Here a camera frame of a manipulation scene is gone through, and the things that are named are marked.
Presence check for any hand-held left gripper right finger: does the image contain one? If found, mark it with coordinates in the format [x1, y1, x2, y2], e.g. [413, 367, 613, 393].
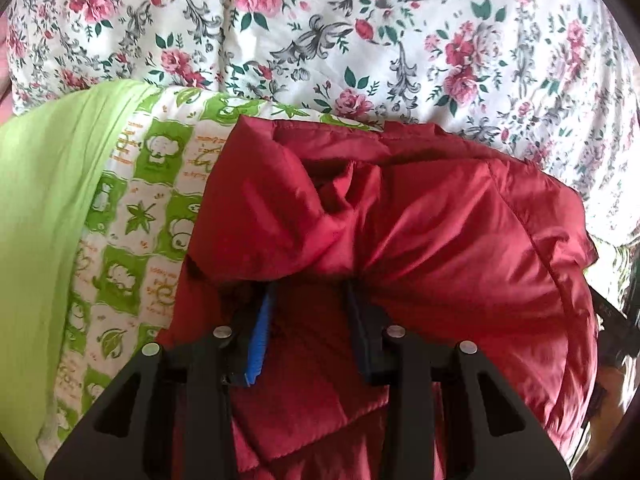
[345, 280, 571, 480]

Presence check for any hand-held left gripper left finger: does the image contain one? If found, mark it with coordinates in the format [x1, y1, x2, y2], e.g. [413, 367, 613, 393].
[45, 280, 278, 480]

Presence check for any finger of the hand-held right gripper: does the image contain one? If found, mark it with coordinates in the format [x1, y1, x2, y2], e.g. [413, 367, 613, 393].
[591, 290, 633, 328]

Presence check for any red quilted jacket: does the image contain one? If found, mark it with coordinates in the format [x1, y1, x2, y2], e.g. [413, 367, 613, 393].
[170, 115, 601, 480]

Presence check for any green cartoon printed blanket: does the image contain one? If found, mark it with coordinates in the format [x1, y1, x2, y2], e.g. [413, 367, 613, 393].
[37, 87, 640, 461]

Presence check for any light green sheet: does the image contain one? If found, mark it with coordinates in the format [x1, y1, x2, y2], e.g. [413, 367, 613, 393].
[0, 82, 161, 471]

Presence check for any floral quilt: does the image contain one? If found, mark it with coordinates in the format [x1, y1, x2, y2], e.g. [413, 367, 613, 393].
[0, 0, 640, 248]

